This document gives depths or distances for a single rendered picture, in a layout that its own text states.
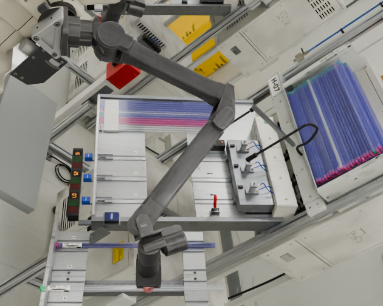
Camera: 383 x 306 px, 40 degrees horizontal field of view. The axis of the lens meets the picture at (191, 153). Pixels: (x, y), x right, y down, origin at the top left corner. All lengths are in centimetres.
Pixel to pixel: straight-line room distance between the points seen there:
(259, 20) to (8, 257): 185
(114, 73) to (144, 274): 148
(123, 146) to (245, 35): 129
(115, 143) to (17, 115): 40
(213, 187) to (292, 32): 143
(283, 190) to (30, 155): 96
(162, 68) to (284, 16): 175
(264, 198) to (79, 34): 93
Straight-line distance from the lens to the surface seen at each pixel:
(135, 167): 209
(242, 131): 231
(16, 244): 266
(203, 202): 201
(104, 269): 228
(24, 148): 206
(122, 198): 198
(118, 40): 148
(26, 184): 196
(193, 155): 142
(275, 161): 211
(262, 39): 321
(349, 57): 231
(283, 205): 197
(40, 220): 282
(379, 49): 440
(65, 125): 253
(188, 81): 150
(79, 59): 366
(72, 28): 149
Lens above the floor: 189
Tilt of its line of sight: 25 degrees down
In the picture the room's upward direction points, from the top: 57 degrees clockwise
